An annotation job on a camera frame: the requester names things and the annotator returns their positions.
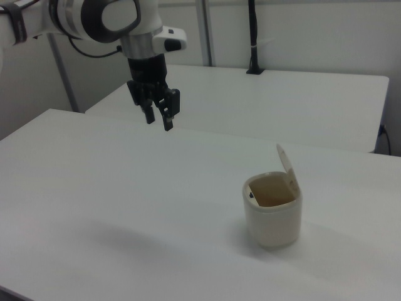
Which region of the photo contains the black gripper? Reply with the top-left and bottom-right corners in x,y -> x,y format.
126,53 -> 181,132

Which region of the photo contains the beige round trash bin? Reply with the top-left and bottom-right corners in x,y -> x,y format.
242,143 -> 305,251

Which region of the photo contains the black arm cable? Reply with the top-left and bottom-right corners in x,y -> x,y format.
66,36 -> 123,59

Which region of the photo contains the grey metal partition post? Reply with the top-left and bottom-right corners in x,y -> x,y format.
46,33 -> 80,113
196,0 -> 217,67

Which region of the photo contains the black camera pole with clamp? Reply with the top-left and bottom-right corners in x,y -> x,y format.
245,0 -> 266,75

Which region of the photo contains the black velcro strap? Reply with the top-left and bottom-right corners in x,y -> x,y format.
5,3 -> 28,45

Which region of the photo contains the black power cable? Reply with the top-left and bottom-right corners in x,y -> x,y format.
378,124 -> 393,156

